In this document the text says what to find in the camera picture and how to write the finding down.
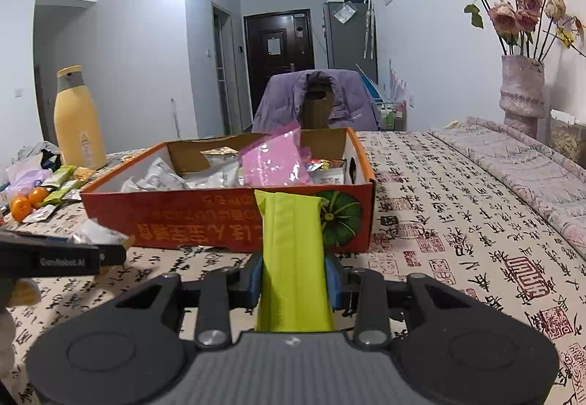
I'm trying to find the long green snack pack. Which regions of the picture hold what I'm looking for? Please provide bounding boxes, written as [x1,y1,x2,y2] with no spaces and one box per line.
[254,190,334,332]

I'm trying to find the red noodle snack bag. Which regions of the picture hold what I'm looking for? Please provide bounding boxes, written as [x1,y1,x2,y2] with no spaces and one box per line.
[306,158,346,173]

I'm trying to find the pink snack pouch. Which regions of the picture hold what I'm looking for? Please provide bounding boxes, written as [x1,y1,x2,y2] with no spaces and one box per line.
[240,121,311,188]

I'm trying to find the white sachet aloft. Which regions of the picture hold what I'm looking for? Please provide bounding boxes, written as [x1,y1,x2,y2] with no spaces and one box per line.
[67,219,134,249]

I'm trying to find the glass jar of snacks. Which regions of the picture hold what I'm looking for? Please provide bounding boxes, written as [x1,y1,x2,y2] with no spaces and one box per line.
[550,109,586,167]

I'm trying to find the white snack sachet near oranges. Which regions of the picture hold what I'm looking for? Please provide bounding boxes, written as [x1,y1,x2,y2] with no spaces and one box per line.
[23,205,59,224]

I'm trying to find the front orange mandarin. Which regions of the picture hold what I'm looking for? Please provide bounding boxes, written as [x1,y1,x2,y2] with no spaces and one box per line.
[10,195,33,223]

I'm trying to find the orange mandarin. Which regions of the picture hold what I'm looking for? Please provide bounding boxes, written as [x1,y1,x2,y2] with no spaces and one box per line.
[28,186,49,209]
[10,195,33,223]

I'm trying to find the right orange mandarin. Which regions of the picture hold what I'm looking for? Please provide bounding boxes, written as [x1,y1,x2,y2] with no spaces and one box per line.
[28,186,49,209]

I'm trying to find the green snack bar lower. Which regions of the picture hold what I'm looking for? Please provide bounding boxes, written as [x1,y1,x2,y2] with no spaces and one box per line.
[42,178,85,207]

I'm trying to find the green snack bar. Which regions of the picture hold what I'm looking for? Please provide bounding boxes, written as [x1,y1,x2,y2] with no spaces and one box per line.
[42,178,85,207]
[41,165,77,191]

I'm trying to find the purple tissue pack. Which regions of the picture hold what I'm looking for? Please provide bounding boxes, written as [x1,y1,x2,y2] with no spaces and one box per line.
[6,154,52,193]

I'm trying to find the green snack bar upper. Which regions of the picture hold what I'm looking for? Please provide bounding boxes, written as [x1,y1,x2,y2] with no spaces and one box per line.
[41,165,77,191]

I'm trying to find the orange red cardboard box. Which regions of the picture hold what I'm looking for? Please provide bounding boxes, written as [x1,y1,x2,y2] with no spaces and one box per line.
[81,128,377,252]

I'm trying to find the yellow thermos bottle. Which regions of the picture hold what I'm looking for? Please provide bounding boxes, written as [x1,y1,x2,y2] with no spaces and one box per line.
[53,65,107,170]

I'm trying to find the wooden chair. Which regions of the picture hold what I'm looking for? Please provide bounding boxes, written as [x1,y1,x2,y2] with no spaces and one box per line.
[300,83,334,129]

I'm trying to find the purple jacket on chair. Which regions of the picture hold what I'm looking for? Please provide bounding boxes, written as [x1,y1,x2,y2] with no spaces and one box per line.
[252,70,382,133]

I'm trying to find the folded pink grey blanket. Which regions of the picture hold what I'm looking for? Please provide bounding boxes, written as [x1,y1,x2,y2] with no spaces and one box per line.
[430,118,586,256]

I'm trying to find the pink ceramic vase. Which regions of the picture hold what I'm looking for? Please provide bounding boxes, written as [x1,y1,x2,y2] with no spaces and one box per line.
[498,55,545,138]

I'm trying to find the grey refrigerator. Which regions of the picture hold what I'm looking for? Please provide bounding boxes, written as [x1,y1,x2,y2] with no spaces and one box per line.
[323,0,378,81]

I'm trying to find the dark entrance door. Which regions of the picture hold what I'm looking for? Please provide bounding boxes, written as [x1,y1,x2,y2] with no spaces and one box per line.
[243,9,315,114]

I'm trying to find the dried pink rose bouquet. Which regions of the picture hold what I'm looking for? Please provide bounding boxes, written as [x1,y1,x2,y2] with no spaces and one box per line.
[464,0,585,63]

